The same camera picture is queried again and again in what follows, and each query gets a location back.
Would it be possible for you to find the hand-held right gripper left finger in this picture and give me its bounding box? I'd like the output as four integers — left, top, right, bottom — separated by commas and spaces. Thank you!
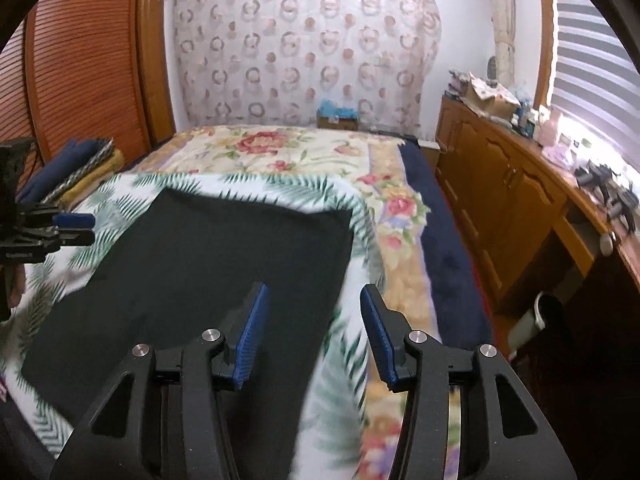
49, 281, 271, 480

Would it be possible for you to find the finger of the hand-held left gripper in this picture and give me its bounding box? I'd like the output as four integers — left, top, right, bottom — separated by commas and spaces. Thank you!
27, 204, 97, 231
27, 231, 96, 261

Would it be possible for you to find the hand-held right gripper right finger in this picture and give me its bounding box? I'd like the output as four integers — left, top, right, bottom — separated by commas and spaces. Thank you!
360, 283, 581, 480

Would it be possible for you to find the black printed t-shirt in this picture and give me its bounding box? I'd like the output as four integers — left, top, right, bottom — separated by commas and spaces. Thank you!
20, 187, 353, 426

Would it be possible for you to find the person's left hand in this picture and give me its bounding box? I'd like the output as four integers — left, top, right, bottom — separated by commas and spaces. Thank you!
7, 262, 27, 311

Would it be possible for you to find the yellow folded cloth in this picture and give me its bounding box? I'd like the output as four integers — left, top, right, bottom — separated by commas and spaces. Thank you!
62, 150, 126, 211

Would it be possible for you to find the navy folded cloth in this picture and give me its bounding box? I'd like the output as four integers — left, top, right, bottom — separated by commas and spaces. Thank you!
17, 139, 98, 201

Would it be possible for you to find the navy bed sheet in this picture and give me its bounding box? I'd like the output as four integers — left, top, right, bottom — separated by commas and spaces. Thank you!
397, 140, 496, 356

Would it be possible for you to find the wooden louvered wardrobe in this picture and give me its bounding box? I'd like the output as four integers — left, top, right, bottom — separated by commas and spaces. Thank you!
0, 0, 176, 196

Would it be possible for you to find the white waste bin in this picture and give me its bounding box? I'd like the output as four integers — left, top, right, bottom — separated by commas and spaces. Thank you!
506, 291, 567, 357

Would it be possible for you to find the white leaf-print blanket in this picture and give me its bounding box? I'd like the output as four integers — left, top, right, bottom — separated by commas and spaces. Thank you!
0, 170, 386, 480

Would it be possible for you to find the wooden cabinet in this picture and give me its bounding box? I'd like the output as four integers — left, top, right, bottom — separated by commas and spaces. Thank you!
435, 95, 640, 311

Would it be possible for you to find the floral bedspread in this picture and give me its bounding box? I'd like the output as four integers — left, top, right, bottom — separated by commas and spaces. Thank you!
130, 125, 496, 480

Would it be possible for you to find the blue plastic bag pile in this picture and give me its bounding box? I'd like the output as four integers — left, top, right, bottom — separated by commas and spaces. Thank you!
318, 98, 359, 117

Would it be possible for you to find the open cardboard box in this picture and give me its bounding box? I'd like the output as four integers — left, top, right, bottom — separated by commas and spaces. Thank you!
465, 77, 522, 119

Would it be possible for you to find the stack of small boxes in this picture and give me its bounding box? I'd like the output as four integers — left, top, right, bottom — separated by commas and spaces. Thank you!
447, 70, 471, 104

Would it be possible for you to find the pink packet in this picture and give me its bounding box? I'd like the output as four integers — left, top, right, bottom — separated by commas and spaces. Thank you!
537, 107, 562, 144

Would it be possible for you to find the black gadget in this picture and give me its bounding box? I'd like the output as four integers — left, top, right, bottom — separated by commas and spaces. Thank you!
575, 160, 619, 192
604, 180, 640, 234

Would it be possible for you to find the circle-patterned curtain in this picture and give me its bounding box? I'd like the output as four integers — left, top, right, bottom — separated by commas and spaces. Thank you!
167, 0, 443, 133

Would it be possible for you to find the beige lace curtain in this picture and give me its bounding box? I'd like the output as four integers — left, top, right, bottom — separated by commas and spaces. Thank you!
490, 0, 517, 86

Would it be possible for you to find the striped window blind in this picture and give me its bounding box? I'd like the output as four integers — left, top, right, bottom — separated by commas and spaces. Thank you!
547, 0, 640, 161

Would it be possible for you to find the black ring-patterned folded cloth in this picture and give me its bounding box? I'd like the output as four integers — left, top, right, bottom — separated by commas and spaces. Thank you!
42, 141, 117, 206

